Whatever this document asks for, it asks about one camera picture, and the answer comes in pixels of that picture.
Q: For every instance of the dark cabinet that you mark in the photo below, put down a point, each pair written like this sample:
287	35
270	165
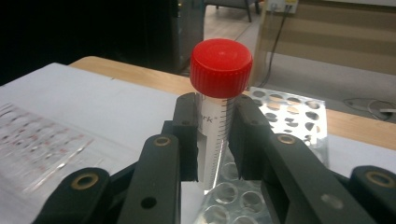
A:
186	31

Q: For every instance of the white board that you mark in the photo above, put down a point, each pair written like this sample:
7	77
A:
109	105

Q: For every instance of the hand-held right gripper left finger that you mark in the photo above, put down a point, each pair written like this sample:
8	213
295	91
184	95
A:
162	174

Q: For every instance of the metal tube rack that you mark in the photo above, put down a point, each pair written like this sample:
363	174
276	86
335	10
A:
320	137

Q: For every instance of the dark chair leg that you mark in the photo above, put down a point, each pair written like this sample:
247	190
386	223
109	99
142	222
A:
250	14

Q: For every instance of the red cap centrifuge tube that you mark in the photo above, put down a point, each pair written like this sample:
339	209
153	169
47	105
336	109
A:
221	68

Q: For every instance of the white wall socket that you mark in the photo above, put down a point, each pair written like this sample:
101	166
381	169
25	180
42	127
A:
281	4

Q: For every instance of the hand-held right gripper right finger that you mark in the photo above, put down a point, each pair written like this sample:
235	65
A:
289	174

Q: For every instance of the clear plastic tube rack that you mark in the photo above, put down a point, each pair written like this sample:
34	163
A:
37	146

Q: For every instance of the beige wooden panel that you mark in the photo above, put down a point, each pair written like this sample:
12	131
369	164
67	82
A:
342	37

